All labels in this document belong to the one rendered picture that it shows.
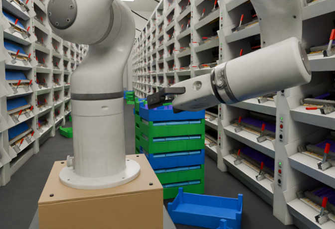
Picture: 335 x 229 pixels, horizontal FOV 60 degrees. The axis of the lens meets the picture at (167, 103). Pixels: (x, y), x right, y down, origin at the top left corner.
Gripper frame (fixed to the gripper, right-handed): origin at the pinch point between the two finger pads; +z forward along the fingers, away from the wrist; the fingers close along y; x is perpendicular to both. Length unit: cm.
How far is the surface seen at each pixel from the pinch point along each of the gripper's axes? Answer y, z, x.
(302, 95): 71, -15, 9
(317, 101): 65, -21, 4
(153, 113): 52, 48, 15
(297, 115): 66, -13, 1
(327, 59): 53, -29, 15
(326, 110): 57, -24, -1
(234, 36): 97, 19, 59
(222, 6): 103, 25, 85
